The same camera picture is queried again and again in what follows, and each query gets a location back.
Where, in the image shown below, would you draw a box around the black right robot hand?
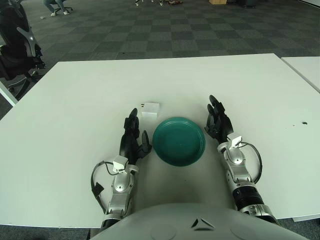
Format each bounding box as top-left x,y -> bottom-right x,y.
203,94 -> 235,145

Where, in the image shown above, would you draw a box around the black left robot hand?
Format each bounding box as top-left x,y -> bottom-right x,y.
119,107 -> 153,166

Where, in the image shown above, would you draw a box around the white charger block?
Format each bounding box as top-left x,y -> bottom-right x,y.
139,101 -> 161,118

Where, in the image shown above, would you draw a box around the teal green plate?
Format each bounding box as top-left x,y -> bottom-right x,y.
152,116 -> 207,168

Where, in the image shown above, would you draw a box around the grey robot torso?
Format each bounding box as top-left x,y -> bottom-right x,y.
89,202 -> 320,240

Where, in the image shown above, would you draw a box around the white side table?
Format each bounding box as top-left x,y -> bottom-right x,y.
281,56 -> 320,94

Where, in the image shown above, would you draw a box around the black mesh office chair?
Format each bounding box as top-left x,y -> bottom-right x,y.
0,0 -> 47,98

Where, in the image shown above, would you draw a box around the black swivel chair base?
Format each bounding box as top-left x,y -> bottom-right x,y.
52,0 -> 74,13

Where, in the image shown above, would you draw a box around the seated person in jeans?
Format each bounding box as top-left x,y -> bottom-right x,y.
42,0 -> 70,17

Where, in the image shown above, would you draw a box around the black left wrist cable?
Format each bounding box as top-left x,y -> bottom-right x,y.
90,161 -> 118,213

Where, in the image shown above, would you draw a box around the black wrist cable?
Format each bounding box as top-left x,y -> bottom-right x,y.
90,161 -> 118,213
239,141 -> 263,183

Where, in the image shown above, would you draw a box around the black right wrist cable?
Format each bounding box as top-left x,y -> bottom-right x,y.
239,141 -> 263,183

